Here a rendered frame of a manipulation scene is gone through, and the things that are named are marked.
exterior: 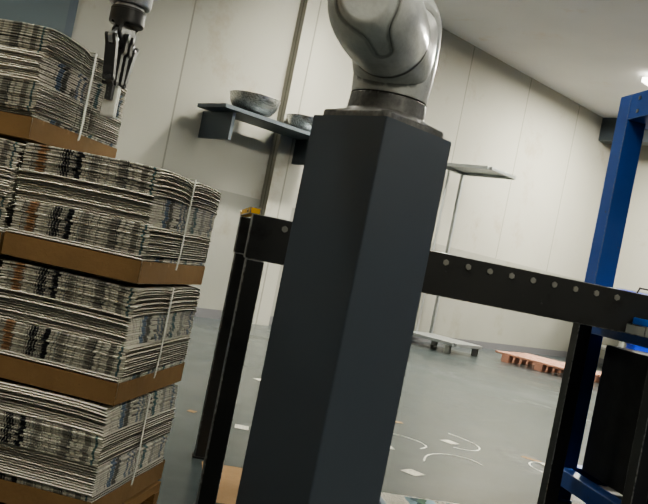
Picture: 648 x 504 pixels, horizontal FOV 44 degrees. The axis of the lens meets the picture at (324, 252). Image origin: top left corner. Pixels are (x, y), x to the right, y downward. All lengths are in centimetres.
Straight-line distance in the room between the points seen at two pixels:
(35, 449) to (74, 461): 8
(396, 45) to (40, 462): 101
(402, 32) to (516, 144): 874
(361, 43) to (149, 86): 521
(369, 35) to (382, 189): 29
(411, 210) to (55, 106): 75
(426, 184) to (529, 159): 879
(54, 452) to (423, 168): 88
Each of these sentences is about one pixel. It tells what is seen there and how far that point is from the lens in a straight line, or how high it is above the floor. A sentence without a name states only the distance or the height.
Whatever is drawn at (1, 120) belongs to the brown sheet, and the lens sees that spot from 172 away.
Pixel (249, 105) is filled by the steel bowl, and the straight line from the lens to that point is 657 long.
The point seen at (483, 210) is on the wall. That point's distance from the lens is 966.
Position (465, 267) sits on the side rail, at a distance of 225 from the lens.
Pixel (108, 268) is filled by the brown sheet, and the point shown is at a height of 62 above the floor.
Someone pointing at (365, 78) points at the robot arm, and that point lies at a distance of 158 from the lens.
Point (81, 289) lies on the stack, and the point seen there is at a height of 57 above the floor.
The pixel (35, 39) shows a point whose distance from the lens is 173.
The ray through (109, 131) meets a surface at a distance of 196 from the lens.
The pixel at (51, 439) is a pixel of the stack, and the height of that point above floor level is 29.
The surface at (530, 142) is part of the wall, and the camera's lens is 1035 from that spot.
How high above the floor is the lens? 73
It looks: level
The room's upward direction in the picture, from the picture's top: 11 degrees clockwise
